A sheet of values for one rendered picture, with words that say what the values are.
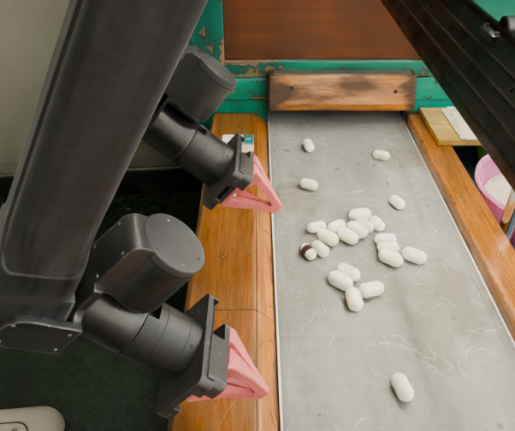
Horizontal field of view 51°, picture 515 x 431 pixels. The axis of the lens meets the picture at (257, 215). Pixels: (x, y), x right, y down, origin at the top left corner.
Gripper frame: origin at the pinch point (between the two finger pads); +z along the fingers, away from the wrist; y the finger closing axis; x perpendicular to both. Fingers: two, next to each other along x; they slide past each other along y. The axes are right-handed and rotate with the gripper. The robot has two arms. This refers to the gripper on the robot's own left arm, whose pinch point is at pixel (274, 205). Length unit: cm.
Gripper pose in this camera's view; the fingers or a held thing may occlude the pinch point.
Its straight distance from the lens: 71.4
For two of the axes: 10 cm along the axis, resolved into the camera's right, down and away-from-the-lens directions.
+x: -6.5, 6.2, 4.4
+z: 7.6, 5.3, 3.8
